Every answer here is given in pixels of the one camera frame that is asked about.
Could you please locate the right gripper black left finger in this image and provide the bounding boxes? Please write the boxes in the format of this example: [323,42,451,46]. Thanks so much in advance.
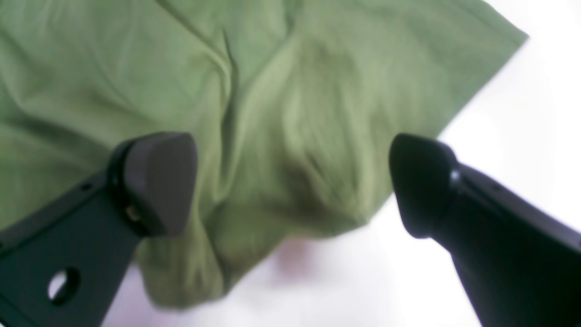
[0,132,197,327]

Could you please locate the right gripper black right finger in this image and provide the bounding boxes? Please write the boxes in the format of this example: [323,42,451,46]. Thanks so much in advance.
[389,133,581,327]

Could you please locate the green T-shirt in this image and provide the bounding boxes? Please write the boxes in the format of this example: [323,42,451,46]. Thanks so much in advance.
[0,0,528,309]

